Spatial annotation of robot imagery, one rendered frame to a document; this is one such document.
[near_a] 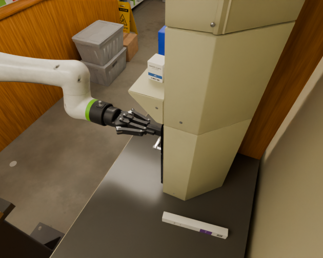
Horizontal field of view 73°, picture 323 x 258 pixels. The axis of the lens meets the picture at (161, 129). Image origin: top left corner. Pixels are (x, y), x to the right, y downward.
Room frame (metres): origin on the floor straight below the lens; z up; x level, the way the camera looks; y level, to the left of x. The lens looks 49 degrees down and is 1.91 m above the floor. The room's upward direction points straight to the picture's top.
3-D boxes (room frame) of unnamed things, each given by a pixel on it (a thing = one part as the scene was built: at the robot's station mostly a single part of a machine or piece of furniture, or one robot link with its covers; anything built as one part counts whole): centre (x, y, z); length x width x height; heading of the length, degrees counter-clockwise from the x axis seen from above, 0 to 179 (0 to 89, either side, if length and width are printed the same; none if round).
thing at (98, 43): (2.79, 0.81, 0.49); 0.60 x 0.42 x 0.33; 157
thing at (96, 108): (0.61, 0.23, 1.31); 0.09 x 0.06 x 0.12; 157
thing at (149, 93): (0.63, -0.02, 1.46); 0.32 x 0.12 x 0.10; 157
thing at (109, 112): (0.58, 0.16, 1.31); 0.09 x 0.08 x 0.07; 67
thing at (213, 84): (0.55, -0.18, 1.33); 0.32 x 0.25 x 0.77; 157
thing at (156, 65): (0.57, 0.01, 1.54); 0.05 x 0.05 x 0.06; 61
